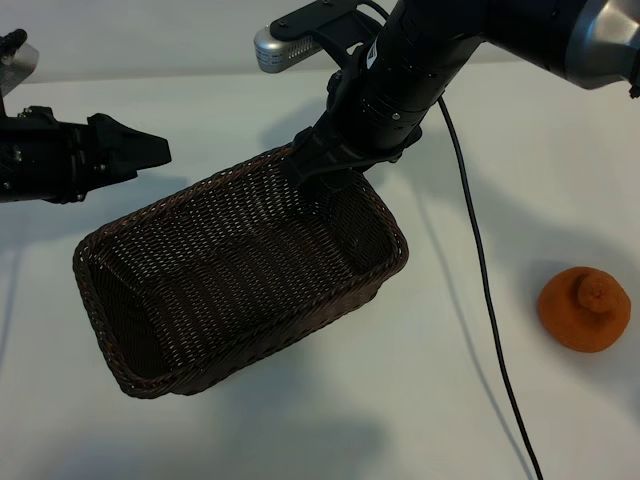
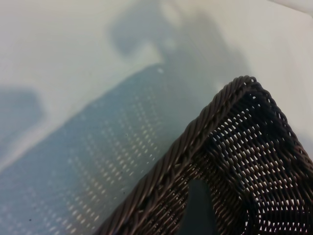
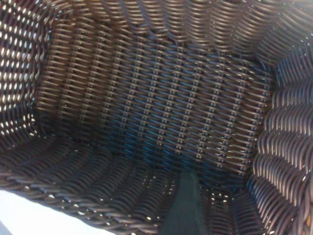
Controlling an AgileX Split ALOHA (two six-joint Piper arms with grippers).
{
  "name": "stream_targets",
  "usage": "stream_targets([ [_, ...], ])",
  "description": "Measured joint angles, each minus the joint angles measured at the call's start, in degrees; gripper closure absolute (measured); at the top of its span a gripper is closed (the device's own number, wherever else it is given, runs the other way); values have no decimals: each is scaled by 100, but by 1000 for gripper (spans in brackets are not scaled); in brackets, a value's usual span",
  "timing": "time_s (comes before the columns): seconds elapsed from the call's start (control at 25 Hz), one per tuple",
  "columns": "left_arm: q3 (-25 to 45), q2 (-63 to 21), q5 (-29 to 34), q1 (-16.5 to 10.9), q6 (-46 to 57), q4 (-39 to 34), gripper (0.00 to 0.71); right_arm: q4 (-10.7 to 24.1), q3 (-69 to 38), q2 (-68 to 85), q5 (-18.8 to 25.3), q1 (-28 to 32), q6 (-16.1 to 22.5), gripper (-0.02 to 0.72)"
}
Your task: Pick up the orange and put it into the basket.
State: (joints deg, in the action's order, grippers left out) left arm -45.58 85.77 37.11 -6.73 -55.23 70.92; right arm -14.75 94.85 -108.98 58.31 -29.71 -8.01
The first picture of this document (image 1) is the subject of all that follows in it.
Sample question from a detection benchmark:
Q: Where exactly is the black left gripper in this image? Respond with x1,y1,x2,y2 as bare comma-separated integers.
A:
0,105,172,204

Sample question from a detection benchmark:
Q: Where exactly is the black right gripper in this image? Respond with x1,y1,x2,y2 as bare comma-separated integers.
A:
280,49,426,206

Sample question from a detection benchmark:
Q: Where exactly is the dark brown wicker basket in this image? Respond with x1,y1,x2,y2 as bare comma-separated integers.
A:
72,144,410,400

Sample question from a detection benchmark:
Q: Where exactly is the orange fruit with knob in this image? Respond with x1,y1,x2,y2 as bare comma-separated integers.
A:
537,266,632,354

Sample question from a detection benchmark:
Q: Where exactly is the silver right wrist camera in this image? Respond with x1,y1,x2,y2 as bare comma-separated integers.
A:
253,23,326,75

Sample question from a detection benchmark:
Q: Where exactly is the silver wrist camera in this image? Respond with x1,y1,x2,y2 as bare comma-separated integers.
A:
253,23,326,75
0,42,40,99

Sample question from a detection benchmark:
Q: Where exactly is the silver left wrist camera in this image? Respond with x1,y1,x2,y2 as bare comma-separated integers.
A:
0,42,40,99

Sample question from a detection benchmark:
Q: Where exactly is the black right camera mount bracket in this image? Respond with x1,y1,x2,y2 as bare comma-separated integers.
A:
269,0,389,69

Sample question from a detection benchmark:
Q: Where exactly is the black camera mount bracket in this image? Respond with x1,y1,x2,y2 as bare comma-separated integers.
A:
0,28,29,54
269,0,389,69

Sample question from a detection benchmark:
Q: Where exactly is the black left camera mount bracket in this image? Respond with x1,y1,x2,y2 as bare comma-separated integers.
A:
0,28,29,54

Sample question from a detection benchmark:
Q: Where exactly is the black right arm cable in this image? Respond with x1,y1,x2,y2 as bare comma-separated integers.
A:
438,97,545,480

